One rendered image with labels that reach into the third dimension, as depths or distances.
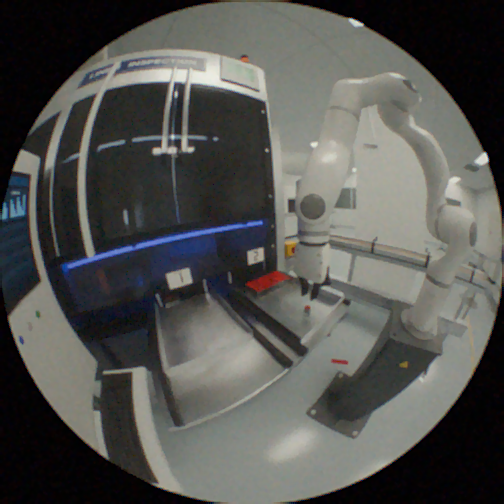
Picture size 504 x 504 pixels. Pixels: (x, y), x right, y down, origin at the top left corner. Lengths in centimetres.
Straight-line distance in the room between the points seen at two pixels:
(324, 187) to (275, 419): 127
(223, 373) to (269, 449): 91
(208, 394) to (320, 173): 50
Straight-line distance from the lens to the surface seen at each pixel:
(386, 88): 50
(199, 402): 39
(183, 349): 48
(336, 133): 39
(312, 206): 28
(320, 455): 129
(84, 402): 64
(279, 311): 54
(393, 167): 192
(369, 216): 190
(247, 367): 41
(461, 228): 52
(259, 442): 124
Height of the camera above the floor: 124
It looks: 18 degrees down
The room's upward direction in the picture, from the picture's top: 4 degrees counter-clockwise
